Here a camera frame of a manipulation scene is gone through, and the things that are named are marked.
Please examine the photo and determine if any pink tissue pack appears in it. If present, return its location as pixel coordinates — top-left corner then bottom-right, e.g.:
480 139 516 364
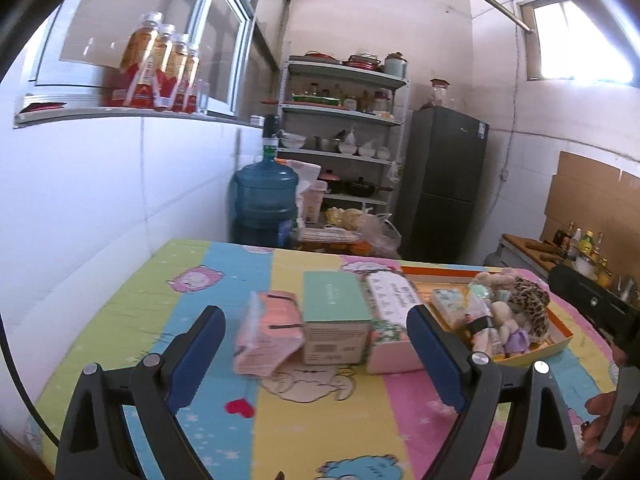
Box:
234 290 307 376

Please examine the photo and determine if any amber drink bottle red label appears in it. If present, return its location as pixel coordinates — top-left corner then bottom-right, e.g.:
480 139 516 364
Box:
150 24 177 109
167 34 191 111
120 12 163 107
182 45 202 113

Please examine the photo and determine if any blue water jug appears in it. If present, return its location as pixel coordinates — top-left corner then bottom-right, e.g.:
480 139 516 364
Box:
229 157 300 248

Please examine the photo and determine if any clear plastic bag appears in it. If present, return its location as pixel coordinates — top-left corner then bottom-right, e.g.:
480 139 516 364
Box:
357 212 401 258

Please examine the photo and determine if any clear food box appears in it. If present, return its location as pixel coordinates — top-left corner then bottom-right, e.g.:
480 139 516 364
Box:
295 227 371 253

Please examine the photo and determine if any glass jar red lid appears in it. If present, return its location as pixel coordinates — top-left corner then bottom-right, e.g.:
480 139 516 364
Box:
429 78 451 110

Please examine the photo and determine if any wooden board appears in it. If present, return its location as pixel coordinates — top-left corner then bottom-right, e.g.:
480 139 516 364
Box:
501 233 566 267

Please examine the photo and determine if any group of condiment bottles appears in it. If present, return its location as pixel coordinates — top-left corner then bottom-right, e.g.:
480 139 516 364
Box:
552 220 613 288

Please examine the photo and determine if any sliding window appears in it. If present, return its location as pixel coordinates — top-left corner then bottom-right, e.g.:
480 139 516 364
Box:
30 0 281 121

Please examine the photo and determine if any floral tissue pack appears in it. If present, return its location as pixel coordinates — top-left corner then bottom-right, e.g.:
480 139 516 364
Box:
357 270 436 375

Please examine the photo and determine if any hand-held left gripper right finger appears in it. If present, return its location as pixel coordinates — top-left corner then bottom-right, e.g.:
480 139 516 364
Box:
406 305 583 480

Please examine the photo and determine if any orange rimmed cardboard box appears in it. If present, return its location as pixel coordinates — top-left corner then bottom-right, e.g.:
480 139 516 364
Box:
400 266 575 363

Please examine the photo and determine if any red lidded pot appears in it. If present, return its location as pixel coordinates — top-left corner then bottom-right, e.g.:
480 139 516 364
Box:
345 54 383 71

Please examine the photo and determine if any white sack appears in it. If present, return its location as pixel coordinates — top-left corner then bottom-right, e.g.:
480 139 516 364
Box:
285 160 321 221

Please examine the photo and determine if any pink white plastic bin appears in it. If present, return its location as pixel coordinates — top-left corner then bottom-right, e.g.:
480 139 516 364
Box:
300 182 328 223

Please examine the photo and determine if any dark grey fridge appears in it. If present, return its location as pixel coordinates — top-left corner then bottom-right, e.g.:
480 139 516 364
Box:
397 106 490 263

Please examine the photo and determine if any green floral soft pack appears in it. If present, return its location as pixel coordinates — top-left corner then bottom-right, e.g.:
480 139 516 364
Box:
431 287 469 322

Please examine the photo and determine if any green tissue box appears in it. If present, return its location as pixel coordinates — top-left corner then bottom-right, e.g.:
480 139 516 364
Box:
301 271 373 365

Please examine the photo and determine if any grey metal shelf rack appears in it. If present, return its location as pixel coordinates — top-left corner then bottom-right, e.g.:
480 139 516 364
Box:
277 57 411 221

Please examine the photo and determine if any small bright window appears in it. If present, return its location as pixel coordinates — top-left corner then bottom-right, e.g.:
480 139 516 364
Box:
517 0 640 82

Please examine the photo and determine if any black cooking pot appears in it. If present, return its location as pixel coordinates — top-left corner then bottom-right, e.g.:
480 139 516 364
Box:
345 177 393 198

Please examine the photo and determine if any mint green canister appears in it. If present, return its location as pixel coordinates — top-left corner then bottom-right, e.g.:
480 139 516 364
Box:
384 52 408 78

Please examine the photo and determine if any person's right hand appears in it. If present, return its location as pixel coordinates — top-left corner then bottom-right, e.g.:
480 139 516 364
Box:
580 392 623 459

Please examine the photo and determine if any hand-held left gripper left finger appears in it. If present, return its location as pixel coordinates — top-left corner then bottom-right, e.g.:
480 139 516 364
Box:
55 305 226 480

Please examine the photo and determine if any beige plush toy black band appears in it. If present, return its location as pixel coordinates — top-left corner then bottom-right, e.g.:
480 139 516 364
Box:
465 310 501 357

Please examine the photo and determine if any brown cardboard sheet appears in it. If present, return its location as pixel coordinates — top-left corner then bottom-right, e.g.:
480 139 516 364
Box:
540 151 640 261

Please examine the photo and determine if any black white water pump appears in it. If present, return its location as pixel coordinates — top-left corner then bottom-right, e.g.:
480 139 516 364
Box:
262 114 281 161

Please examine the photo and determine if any plush bunny purple dress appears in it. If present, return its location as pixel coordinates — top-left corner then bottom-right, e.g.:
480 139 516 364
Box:
495 302 532 359

